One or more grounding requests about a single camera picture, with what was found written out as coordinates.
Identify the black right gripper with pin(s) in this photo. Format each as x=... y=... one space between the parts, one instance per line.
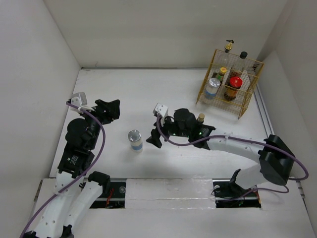
x=154 y=139

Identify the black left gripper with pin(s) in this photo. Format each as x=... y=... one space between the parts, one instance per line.
x=102 y=110

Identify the blue label shaker jar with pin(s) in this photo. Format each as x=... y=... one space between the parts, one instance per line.
x=211 y=89
x=135 y=139

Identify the small yellow label bottle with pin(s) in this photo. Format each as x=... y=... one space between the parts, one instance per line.
x=201 y=118

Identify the green label sauce bottle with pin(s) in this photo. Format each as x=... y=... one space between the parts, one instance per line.
x=221 y=73

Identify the red lid dark sauce jar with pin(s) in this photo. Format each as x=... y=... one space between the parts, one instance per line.
x=232 y=87

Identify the red label vinegar bottle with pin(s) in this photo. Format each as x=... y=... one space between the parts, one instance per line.
x=239 y=66

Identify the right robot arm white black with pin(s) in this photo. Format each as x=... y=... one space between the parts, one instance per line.
x=273 y=159

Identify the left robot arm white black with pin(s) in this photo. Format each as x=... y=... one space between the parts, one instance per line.
x=73 y=196

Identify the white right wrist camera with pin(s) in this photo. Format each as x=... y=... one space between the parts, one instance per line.
x=161 y=111

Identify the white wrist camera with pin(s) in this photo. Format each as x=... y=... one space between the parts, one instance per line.
x=161 y=111
x=78 y=101

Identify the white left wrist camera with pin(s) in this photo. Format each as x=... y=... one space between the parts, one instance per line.
x=78 y=101

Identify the metal base rail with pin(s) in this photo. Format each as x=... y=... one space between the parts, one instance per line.
x=174 y=194

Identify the yellow wire basket rack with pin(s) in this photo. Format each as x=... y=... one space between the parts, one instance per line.
x=250 y=77

